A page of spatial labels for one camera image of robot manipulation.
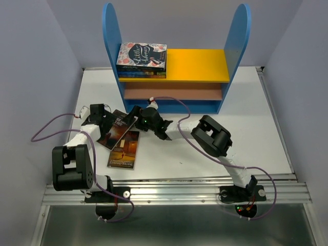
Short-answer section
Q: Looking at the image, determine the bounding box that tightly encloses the Three Days to See book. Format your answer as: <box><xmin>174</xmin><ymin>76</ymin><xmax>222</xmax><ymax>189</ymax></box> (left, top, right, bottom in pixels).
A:
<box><xmin>97</xmin><ymin>110</ymin><xmax>137</xmax><ymax>150</ymax></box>

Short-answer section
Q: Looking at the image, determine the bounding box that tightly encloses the Jane Eyre book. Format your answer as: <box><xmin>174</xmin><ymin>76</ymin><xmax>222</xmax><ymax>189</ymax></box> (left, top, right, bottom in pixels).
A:
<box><xmin>118</xmin><ymin>75</ymin><xmax>166</xmax><ymax>79</ymax></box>

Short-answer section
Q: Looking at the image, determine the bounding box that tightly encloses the Animal Farm book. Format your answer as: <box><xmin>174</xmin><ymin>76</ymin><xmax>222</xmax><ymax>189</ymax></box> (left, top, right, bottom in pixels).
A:
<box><xmin>118</xmin><ymin>71</ymin><xmax>166</xmax><ymax>75</ymax></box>

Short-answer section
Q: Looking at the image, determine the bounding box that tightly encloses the A Tale of Two Cities book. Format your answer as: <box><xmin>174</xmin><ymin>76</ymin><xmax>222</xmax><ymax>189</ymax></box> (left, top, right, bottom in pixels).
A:
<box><xmin>116</xmin><ymin>65</ymin><xmax>166</xmax><ymax>72</ymax></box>

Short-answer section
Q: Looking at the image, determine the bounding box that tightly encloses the Little Women book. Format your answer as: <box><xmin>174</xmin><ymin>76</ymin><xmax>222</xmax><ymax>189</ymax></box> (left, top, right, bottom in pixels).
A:
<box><xmin>116</xmin><ymin>42</ymin><xmax>168</xmax><ymax>69</ymax></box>

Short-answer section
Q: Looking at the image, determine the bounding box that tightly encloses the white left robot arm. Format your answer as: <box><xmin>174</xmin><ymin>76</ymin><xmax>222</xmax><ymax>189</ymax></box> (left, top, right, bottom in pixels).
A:
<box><xmin>52</xmin><ymin>104</ymin><xmax>115</xmax><ymax>203</ymax></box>

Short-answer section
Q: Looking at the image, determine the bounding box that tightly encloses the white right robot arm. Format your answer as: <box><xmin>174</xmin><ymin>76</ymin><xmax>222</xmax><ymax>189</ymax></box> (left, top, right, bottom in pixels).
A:
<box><xmin>124</xmin><ymin>106</ymin><xmax>267</xmax><ymax>203</ymax></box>

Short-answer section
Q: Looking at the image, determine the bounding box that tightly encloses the orange Leonard Tolane book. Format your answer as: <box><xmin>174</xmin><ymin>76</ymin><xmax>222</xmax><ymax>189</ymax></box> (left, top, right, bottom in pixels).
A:
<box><xmin>107</xmin><ymin>131</ymin><xmax>140</xmax><ymax>170</ymax></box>

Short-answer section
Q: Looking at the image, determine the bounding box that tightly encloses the blue yellow wooden bookshelf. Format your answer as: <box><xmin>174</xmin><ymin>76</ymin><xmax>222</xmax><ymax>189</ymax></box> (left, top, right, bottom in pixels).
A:
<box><xmin>102</xmin><ymin>3</ymin><xmax>252</xmax><ymax>114</ymax></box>

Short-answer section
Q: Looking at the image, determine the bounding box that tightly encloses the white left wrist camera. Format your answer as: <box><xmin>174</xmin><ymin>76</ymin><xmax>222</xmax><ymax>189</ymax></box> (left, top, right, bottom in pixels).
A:
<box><xmin>78</xmin><ymin>106</ymin><xmax>90</xmax><ymax>121</ymax></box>

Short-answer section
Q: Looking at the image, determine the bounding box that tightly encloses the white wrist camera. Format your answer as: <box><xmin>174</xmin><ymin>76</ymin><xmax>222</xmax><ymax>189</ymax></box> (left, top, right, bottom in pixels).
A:
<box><xmin>147</xmin><ymin>97</ymin><xmax>158</xmax><ymax>110</ymax></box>
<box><xmin>78</xmin><ymin>106</ymin><xmax>90</xmax><ymax>121</ymax></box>

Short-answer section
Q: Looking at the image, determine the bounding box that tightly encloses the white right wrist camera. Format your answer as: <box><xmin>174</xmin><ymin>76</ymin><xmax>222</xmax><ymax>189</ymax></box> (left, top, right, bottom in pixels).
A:
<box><xmin>147</xmin><ymin>97</ymin><xmax>158</xmax><ymax>110</ymax></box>

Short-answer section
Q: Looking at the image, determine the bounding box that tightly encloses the aluminium mounting rail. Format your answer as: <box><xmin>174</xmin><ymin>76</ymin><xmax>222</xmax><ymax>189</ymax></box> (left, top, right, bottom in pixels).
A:
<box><xmin>42</xmin><ymin>176</ymin><xmax>312</xmax><ymax>210</ymax></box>

